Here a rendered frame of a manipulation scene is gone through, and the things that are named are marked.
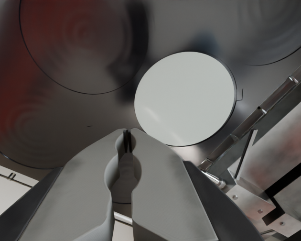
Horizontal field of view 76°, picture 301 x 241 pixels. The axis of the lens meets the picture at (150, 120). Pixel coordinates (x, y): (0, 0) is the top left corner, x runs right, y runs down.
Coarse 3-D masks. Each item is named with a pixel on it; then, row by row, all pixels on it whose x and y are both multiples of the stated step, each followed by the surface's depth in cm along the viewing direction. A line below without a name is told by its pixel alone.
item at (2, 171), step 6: (0, 168) 21; (6, 168) 22; (0, 174) 21; (6, 174) 21; (12, 174) 22; (18, 174) 22; (12, 180) 22; (18, 180) 22; (24, 180) 22; (30, 180) 22; (36, 180) 23; (30, 186) 22; (114, 216) 26; (120, 216) 26; (120, 222) 26; (126, 222) 26
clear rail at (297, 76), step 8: (296, 72) 18; (288, 80) 19; (296, 80) 18; (280, 88) 19; (288, 88) 19; (272, 96) 19; (280, 96) 19; (264, 104) 20; (272, 104) 19; (256, 112) 20; (264, 112) 20; (248, 120) 20; (256, 120) 20; (240, 128) 21; (248, 128) 20; (232, 136) 21; (240, 136) 21; (224, 144) 22; (232, 144) 21; (216, 152) 22; (224, 152) 22; (208, 160) 22; (216, 160) 22; (200, 168) 23; (208, 168) 23
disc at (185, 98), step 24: (168, 72) 18; (192, 72) 18; (216, 72) 18; (144, 96) 18; (168, 96) 19; (192, 96) 19; (216, 96) 19; (144, 120) 20; (168, 120) 20; (192, 120) 20; (216, 120) 20; (168, 144) 21
